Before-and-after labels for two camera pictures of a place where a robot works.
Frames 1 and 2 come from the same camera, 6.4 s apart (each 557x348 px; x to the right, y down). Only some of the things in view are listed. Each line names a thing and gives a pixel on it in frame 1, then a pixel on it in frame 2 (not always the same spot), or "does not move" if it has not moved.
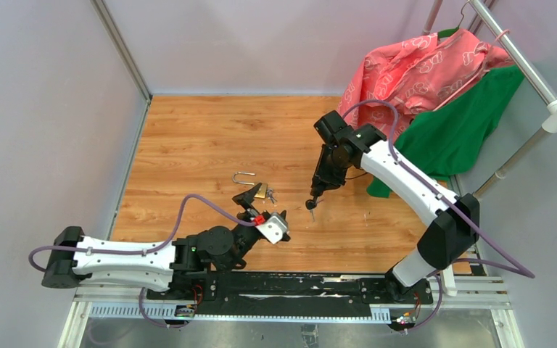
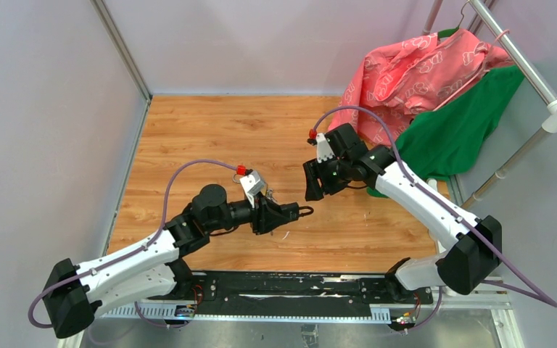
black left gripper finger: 285,237 → 278,214
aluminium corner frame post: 103,13 does not move
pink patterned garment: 395,83 does not move
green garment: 443,140 does not move
